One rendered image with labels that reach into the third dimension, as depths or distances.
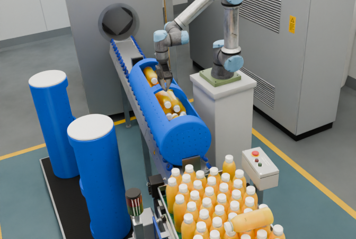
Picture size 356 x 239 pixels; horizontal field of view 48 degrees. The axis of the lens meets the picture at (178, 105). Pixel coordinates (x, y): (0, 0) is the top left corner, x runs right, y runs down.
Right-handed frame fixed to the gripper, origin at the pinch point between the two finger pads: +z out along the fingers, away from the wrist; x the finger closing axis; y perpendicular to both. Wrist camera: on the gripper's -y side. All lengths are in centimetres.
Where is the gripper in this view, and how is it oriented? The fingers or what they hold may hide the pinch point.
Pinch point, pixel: (166, 90)
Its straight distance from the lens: 234.1
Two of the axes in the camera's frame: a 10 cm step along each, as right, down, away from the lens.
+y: -2.9, -4.7, 8.3
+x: -9.5, 2.0, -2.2
